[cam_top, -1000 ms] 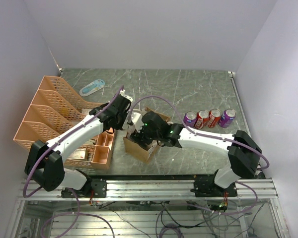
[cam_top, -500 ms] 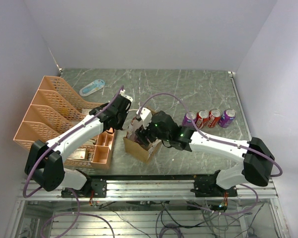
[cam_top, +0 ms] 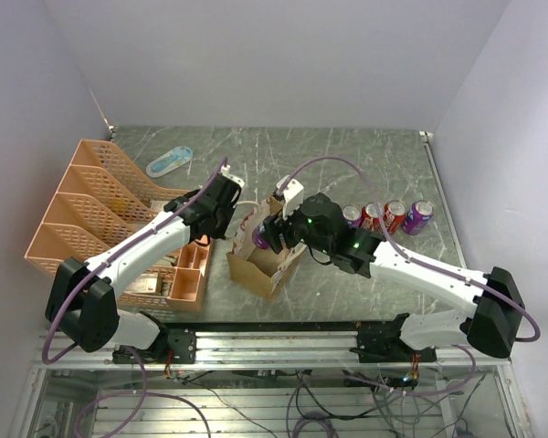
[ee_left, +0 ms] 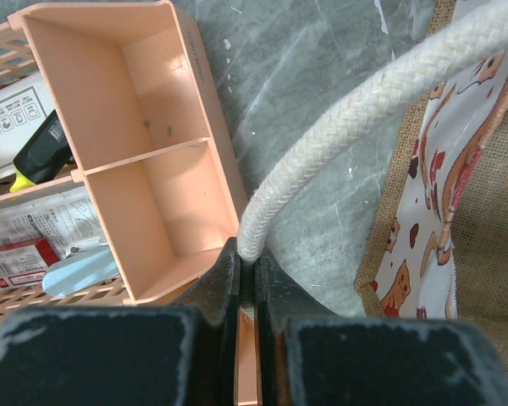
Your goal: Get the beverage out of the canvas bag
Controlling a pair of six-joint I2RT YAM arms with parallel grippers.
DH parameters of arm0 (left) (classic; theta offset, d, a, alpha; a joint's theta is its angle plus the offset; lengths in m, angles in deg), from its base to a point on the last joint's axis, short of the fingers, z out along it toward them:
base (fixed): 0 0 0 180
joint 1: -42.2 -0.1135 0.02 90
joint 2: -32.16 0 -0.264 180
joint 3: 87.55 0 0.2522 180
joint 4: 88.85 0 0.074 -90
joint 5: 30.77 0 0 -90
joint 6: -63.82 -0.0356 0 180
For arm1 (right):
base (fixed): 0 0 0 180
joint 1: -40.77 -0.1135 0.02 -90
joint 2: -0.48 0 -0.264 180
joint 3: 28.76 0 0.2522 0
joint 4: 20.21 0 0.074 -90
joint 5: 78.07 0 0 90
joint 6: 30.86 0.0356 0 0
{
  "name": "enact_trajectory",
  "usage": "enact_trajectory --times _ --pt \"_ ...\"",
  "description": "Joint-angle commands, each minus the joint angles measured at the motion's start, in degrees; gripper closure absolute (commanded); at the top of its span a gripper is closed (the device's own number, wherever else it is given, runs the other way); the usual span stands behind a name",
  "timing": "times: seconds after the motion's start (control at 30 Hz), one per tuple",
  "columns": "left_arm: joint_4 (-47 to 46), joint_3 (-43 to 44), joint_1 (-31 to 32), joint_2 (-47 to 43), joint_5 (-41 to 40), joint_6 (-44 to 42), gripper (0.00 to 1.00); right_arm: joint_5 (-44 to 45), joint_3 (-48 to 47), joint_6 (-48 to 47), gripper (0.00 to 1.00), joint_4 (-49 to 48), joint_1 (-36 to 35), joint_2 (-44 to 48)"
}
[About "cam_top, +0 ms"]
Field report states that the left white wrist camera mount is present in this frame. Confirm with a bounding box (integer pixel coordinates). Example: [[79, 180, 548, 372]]
[[219, 164, 245, 189]]

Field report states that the orange plastic desk organizer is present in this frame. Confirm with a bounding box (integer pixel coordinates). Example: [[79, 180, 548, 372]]
[[25, 140, 211, 312]]

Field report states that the red white printed box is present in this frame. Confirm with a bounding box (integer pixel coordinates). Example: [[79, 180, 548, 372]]
[[124, 273, 162, 295]]

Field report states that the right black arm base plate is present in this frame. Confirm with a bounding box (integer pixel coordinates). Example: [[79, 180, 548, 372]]
[[349, 313, 437, 363]]

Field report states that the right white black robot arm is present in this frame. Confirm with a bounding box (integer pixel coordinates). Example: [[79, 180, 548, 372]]
[[258, 193, 524, 361]]

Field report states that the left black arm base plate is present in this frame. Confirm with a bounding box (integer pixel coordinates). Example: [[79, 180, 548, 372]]
[[136, 324, 197, 364]]

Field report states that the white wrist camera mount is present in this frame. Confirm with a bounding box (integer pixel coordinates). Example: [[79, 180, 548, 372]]
[[219, 164, 245, 189], [275, 176, 304, 219]]

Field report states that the purple soda can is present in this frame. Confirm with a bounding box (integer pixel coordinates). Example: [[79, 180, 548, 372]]
[[342, 205, 362, 228], [401, 200, 434, 235], [252, 224, 269, 249]]

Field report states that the printed canvas burlap bag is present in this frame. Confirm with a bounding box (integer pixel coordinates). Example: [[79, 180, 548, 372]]
[[227, 196, 307, 300]]

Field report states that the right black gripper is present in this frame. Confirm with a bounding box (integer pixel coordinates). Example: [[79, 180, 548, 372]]
[[260, 196, 333, 256]]

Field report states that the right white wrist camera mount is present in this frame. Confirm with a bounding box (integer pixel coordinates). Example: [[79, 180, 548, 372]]
[[275, 176, 304, 219]]

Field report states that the aluminium mounting rail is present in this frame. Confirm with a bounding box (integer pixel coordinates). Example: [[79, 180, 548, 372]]
[[31, 331, 510, 370]]

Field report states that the red cola can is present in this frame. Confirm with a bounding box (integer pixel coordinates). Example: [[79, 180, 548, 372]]
[[383, 200, 407, 235], [360, 203, 384, 233]]

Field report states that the blue white oval package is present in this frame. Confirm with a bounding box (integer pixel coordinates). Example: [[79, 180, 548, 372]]
[[145, 146, 194, 178]]

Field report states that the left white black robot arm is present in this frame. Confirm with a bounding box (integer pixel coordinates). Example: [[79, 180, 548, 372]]
[[43, 171, 245, 362]]

